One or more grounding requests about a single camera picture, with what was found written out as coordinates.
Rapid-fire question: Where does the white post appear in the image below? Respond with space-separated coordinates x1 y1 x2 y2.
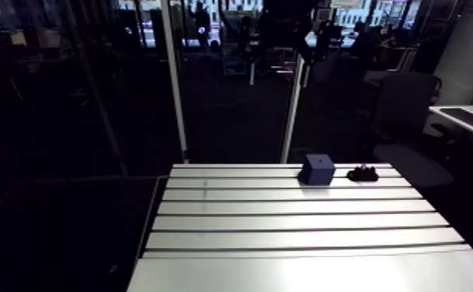
160 0 190 164
280 53 305 165

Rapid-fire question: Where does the white desk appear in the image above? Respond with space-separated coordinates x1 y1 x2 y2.
423 104 473 147

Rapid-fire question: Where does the dark blue-grey block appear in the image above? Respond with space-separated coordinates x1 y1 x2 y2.
298 153 336 186

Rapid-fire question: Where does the black keyboard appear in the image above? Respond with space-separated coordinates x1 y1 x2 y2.
439 106 473 129

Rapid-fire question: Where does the black oval holder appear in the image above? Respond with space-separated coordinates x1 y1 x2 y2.
346 163 379 183

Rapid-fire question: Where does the dark office chair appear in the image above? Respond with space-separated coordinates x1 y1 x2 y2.
366 72 455 189

